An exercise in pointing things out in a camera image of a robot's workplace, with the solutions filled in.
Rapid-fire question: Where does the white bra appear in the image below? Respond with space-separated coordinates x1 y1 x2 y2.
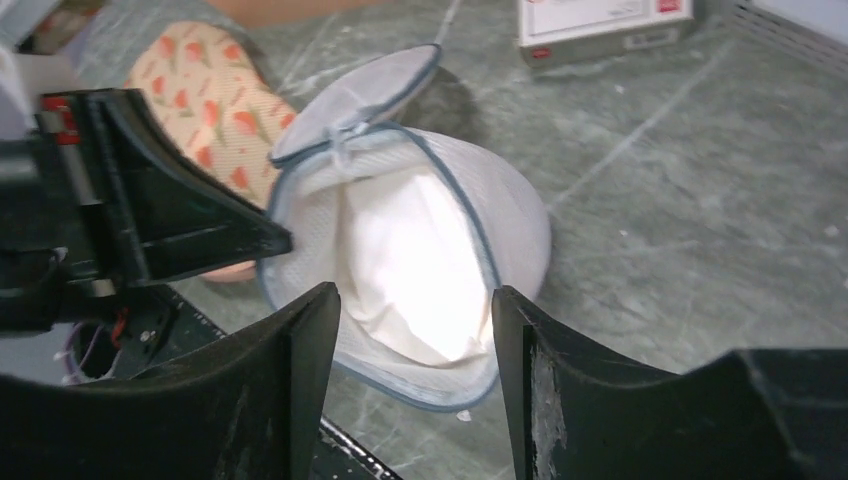
337 167 491 368

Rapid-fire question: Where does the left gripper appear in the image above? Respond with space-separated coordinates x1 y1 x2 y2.
1 89 292 334

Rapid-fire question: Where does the orange plastic file organizer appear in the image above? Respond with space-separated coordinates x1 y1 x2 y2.
207 0 381 28

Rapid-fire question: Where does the white grey deli box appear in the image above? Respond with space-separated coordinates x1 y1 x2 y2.
516 0 695 68

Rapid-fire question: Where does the white mesh laundry bag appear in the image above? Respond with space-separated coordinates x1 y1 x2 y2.
257 44 551 411

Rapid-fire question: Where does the floral peach bra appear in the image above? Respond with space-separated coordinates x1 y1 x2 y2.
123 19 299 285

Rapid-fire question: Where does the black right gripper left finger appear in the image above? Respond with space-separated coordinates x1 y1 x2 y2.
1 282 340 479

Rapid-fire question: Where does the white plastic basket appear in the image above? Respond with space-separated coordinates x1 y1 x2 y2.
721 1 847 79

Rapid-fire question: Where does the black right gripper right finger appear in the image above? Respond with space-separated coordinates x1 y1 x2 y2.
492 286 847 479

